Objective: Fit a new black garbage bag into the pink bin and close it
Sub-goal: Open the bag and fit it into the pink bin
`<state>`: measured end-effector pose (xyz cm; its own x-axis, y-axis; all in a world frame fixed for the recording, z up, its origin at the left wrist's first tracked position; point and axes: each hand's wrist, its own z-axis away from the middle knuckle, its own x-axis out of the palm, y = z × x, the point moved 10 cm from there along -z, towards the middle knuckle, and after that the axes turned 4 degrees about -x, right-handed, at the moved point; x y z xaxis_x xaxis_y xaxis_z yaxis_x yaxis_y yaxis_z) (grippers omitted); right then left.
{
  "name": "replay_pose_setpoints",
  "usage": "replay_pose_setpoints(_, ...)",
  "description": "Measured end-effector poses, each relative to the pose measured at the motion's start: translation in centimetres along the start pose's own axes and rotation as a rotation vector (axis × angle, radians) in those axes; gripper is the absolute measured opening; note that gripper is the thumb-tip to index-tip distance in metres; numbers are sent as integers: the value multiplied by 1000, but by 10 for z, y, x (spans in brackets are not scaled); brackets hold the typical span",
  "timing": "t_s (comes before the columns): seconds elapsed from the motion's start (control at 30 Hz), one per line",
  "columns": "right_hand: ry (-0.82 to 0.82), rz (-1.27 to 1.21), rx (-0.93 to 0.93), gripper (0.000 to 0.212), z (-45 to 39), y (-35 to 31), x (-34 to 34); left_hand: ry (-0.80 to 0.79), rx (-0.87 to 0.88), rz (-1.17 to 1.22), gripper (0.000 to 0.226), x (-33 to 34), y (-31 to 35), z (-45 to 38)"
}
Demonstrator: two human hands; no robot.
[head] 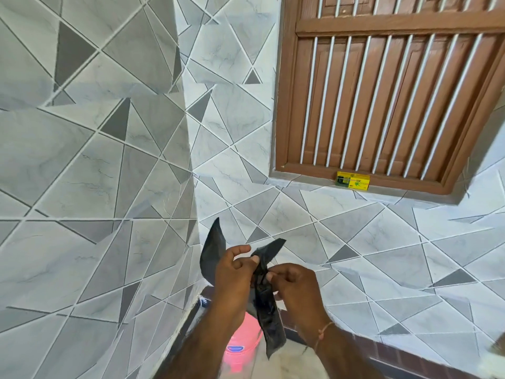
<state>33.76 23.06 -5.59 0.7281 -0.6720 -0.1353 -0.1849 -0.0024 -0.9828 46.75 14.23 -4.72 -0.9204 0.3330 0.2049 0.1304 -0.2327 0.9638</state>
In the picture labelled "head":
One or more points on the pink plastic bucket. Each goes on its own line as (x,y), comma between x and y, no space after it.
(241,343)

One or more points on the person's left hand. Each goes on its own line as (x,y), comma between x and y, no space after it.
(231,286)

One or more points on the yellow green small box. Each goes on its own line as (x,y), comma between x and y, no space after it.
(352,180)

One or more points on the person's left forearm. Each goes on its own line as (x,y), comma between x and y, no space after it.
(197,347)

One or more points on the person's left thumb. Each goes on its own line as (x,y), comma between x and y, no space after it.
(241,250)

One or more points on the black plastic bag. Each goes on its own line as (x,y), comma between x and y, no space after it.
(265,307)

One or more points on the brown wooden window with bars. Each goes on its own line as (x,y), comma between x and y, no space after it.
(388,88)

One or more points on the person's right hand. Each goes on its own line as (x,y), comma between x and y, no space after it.
(300,299)

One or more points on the thread wrist band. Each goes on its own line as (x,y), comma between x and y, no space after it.
(322,333)

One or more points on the person's right forearm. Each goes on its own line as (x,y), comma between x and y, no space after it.
(343,357)

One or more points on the person's right thumb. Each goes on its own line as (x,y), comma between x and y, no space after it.
(282,269)

